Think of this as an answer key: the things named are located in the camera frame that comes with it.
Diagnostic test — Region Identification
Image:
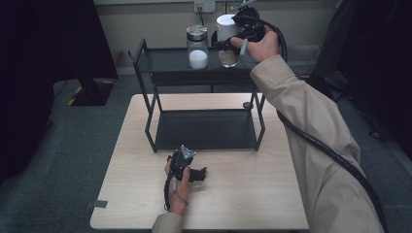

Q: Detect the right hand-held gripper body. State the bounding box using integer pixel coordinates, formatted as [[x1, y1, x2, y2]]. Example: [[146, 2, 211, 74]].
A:
[[229, 0, 267, 43]]

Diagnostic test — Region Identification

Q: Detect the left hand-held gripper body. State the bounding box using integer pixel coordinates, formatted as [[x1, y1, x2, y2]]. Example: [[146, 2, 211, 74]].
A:
[[166, 144, 198, 183]]

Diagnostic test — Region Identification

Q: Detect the clear jar with white lid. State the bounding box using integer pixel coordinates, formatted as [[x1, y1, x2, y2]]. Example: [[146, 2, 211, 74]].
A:
[[216, 13, 243, 69]]

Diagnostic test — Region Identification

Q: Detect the glass jar with silver lid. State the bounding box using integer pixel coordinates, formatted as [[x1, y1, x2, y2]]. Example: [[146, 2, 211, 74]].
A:
[[186, 24, 210, 71]]

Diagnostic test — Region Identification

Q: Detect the black metal two-tier rack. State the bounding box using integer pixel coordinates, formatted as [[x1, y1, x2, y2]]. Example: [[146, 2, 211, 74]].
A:
[[128, 38, 278, 153]]

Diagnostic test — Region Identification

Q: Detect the person's left hand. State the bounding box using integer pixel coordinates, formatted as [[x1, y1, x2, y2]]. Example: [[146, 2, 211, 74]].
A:
[[163, 160, 192, 216]]

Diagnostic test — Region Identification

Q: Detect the person's right hand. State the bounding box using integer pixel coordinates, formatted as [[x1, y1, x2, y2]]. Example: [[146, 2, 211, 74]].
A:
[[229, 25, 281, 64]]

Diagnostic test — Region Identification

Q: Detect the grey tape piece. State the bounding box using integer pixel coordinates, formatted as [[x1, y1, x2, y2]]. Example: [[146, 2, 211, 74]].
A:
[[85, 199, 109, 210]]

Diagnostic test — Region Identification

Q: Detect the dark equipment with curtain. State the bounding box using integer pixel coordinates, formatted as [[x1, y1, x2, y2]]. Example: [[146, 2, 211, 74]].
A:
[[312, 0, 412, 160]]

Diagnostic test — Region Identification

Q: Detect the black curtain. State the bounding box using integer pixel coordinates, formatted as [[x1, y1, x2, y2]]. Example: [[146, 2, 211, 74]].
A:
[[0, 0, 120, 186]]

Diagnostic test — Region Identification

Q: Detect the left hand-held gripper cable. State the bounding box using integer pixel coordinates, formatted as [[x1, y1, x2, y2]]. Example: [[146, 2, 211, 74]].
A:
[[162, 173, 189, 212]]

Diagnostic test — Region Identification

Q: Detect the hand-held gripper cable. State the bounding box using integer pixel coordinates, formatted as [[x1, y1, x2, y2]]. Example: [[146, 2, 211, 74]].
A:
[[162, 173, 189, 212], [241, 14, 391, 233]]

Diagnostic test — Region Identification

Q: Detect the black power cable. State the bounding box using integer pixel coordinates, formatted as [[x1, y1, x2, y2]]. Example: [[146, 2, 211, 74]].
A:
[[197, 5, 206, 27]]

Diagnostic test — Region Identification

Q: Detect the white wall socket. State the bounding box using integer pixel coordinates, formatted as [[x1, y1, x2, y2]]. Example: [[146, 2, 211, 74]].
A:
[[193, 0, 217, 15]]

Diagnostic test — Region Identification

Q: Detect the right hand-held gripper cable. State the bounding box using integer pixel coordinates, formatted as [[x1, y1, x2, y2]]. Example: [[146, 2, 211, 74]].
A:
[[241, 14, 391, 233]]

